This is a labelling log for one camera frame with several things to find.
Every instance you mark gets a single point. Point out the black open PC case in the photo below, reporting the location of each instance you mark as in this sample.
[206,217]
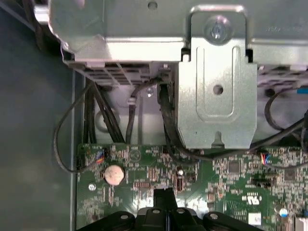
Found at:
[29,144]

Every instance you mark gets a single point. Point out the green motherboard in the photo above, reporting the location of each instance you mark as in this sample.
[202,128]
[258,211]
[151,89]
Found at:
[240,183]

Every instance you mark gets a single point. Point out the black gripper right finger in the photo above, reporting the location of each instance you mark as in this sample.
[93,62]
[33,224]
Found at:
[185,221]

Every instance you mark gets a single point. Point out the round coin battery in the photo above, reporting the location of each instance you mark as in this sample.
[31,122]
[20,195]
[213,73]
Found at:
[114,175]

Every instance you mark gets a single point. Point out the grey metal drive cage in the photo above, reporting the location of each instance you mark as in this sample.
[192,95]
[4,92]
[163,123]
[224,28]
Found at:
[144,24]

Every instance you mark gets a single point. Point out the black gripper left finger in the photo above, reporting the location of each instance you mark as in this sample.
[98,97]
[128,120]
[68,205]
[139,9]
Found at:
[154,221]

